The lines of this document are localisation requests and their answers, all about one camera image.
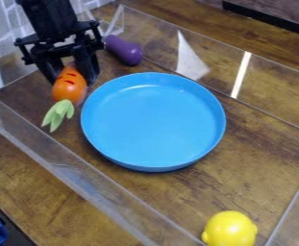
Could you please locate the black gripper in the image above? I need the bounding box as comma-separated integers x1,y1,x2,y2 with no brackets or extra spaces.
14,20,104,86

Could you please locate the orange toy carrot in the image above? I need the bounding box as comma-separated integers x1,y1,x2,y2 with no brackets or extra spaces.
41,62,86,132

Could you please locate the blue round plate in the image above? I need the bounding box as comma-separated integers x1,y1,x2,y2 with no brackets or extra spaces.
81,72,225,172

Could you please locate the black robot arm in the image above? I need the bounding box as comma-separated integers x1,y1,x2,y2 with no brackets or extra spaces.
14,0,104,86

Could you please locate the purple toy eggplant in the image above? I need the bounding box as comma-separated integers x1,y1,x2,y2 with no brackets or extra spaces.
104,35,142,65

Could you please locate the black bar top right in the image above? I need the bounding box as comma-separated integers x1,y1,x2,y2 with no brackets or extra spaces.
221,0,299,34

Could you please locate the yellow toy lemon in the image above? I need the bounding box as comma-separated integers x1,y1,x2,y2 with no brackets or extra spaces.
201,210,257,246

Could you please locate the clear acrylic enclosure wall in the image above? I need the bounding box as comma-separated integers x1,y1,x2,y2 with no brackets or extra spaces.
0,0,299,246

